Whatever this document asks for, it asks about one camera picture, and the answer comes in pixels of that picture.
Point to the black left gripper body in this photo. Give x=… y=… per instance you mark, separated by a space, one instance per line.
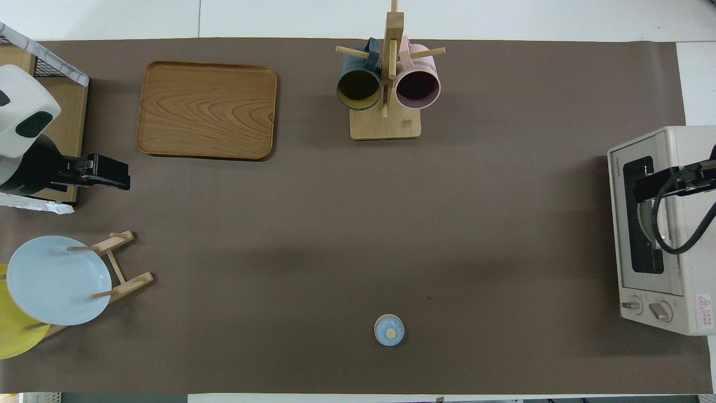
x=78 y=173

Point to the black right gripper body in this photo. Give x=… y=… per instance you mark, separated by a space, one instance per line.
x=699 y=178

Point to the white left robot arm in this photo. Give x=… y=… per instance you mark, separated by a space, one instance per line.
x=22 y=106

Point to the white toaster oven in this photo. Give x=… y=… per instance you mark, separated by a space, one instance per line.
x=699 y=268

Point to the silver oven knob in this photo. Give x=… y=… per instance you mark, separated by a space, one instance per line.
x=632 y=305
x=661 y=311

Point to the wooden plate rack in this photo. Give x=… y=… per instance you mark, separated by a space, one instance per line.
x=131 y=282

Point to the light blue plate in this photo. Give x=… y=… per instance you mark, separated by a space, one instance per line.
x=53 y=282

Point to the wooden serving tray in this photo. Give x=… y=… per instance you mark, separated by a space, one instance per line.
x=207 y=109

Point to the yellow plate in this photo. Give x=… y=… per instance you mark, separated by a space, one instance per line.
x=14 y=336

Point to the brown table mat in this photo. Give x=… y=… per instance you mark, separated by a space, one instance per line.
x=313 y=224

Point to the pink mug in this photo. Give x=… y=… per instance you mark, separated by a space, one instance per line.
x=418 y=87

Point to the dark teal mug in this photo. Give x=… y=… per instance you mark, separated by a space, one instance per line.
x=358 y=89

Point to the wooden mug tree stand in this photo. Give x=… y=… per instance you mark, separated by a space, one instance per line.
x=386 y=126

